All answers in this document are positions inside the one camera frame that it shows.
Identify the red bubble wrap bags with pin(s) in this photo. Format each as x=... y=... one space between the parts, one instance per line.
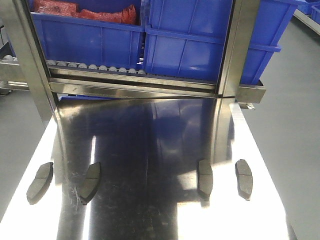
x=70 y=9

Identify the stainless steel rack frame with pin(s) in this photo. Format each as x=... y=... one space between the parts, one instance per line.
x=44 y=82

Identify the second-right grey brake pad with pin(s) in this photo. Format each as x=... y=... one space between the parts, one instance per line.
x=204 y=175

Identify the roller conveyor track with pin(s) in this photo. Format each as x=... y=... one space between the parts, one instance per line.
x=95 y=67

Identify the right blue plastic bin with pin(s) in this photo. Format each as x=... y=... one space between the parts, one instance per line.
x=186 y=38

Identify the left blue plastic bin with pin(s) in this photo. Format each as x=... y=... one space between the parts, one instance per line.
x=80 y=40

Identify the blue plastic bin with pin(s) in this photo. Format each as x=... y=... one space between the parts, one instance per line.
x=80 y=40
x=186 y=38

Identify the second-left grey brake pad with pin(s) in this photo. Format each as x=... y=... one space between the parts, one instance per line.
x=90 y=184

